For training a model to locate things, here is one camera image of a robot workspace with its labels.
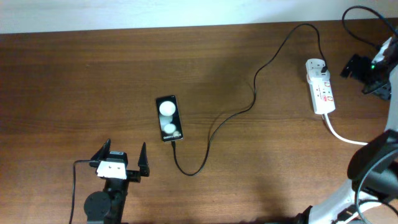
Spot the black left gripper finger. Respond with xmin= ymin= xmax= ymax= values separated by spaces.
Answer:
xmin=137 ymin=142 xmax=150 ymax=177
xmin=89 ymin=139 xmax=111 ymax=167

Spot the black charger cable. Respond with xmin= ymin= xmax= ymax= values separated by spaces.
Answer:
xmin=171 ymin=23 xmax=328 ymax=177

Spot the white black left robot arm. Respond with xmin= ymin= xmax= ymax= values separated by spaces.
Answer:
xmin=84 ymin=139 xmax=150 ymax=224

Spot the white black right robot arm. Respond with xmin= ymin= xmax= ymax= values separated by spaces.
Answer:
xmin=293 ymin=36 xmax=397 ymax=224

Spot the white charger adapter plug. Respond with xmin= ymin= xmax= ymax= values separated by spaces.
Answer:
xmin=305 ymin=58 xmax=330 ymax=80

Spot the white power strip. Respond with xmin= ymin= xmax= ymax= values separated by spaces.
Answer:
xmin=306 ymin=75 xmax=336 ymax=115

